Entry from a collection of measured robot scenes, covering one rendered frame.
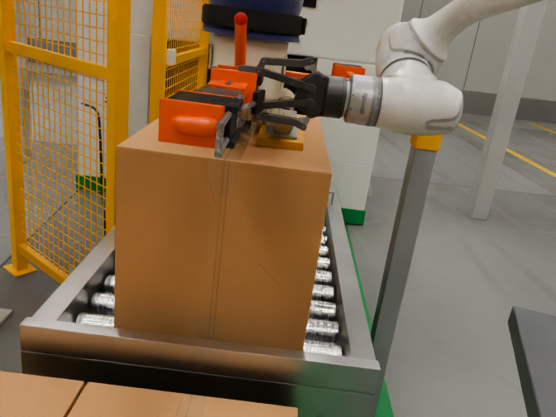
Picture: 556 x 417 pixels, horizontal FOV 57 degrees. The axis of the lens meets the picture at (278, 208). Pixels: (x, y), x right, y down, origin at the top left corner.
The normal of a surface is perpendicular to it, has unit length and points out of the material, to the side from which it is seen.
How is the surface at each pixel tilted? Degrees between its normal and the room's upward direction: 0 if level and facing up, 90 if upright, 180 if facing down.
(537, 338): 0
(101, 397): 0
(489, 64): 90
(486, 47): 90
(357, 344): 0
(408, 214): 90
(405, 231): 90
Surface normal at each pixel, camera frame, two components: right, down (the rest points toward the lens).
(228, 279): -0.04, 0.34
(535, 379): 0.12, -0.93
